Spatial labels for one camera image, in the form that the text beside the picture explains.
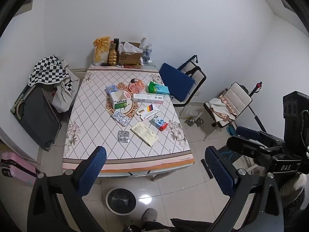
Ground yellow snack bag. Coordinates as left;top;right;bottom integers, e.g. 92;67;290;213
93;37;111;66

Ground small silver blister pack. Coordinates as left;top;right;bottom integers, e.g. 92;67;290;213
117;130;130;142

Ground white green medicine box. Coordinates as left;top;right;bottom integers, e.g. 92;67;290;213
110;90;128;110

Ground golden oil bottle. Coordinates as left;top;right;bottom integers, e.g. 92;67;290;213
108;41;119;66

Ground dark grey suitcase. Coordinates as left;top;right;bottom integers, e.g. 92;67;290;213
10;84;62;151

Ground person's right forearm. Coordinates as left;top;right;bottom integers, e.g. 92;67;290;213
280;173;309;225

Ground brown cardboard box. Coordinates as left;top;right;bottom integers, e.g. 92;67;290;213
118;42;142;65

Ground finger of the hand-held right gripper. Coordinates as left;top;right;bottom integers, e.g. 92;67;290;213
236;126;282;146
226;136;280;166

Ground small blue red box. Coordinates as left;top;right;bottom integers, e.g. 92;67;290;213
150;115;169;132

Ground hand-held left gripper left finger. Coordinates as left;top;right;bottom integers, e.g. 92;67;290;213
27;146;107;232

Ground water bottle blue label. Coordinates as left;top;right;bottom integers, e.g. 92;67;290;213
142;44;153;64

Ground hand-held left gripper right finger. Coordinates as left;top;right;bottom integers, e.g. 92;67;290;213
204;146;283;232

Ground orange snack packet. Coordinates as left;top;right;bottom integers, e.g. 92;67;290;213
129;78;145;94

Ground round trash bin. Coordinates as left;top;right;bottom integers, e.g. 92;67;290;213
106;188;137;216

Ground beige cloth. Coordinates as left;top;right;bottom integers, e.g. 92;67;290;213
208;97;238;122

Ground large silver blister pack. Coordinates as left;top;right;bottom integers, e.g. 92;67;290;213
110;111;132;126

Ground white plastic bag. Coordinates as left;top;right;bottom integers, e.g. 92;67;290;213
120;42;143;54

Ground metal dumbbell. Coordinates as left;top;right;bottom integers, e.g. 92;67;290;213
184;116;204;127

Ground grey fuzzy slipper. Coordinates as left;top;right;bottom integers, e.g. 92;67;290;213
141;208;158;223

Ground long white box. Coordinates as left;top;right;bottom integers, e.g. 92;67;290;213
133;94;165;105

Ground black white checkered cloth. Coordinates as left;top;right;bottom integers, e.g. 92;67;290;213
28;56;73;95

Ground person's dark pants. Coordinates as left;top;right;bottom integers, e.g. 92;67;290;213
145;219;213;232

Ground white padded folding chair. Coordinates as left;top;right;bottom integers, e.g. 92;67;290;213
203;82;266;142

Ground diamond patterned tablecloth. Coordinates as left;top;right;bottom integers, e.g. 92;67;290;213
62;64;194;174

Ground black pole red knob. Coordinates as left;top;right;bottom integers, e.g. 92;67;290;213
247;82;267;132

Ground pink suitcase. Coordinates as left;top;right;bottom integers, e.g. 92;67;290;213
0;151;40;186

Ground yellow paper leaflet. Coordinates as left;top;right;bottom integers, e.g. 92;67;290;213
130;122;158;147

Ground table frame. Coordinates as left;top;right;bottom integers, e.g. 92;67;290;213
98;167;174;182

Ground white tote bag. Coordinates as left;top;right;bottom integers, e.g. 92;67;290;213
52;60;80;113

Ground white box colour stripes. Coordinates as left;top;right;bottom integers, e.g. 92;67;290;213
136;104;160;121

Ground green white packet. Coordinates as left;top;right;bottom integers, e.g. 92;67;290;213
146;81;171;95

